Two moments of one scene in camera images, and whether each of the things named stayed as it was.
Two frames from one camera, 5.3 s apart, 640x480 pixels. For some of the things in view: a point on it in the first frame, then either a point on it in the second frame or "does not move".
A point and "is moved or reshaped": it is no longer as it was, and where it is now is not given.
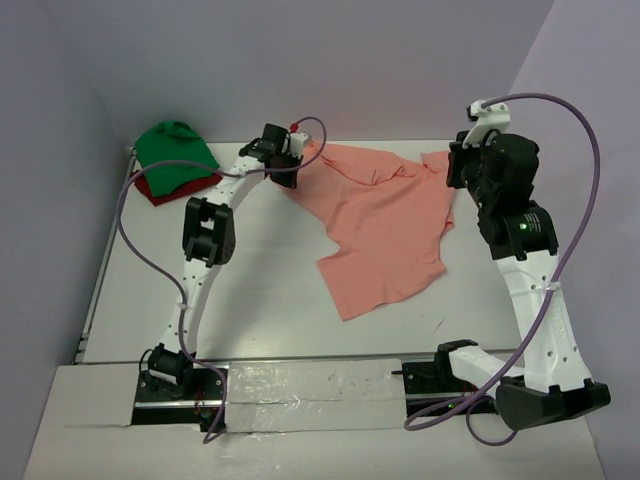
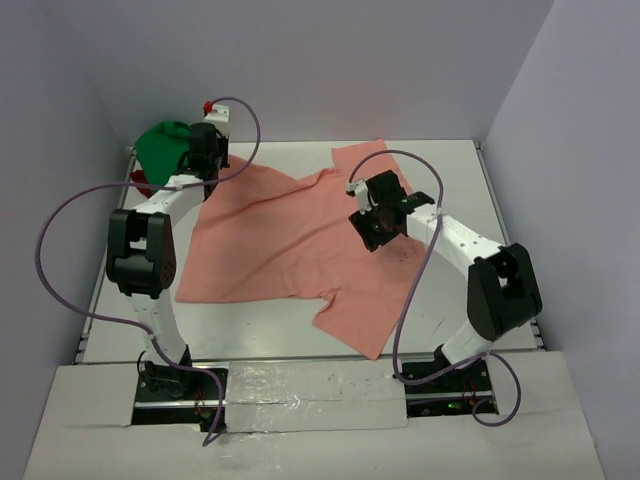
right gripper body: (465, 169) to (377, 211)
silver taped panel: (319, 395) does not move
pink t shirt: (388, 216) is moved or reshaped
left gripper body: (282, 153) to (219, 158)
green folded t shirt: (172, 141) does not move
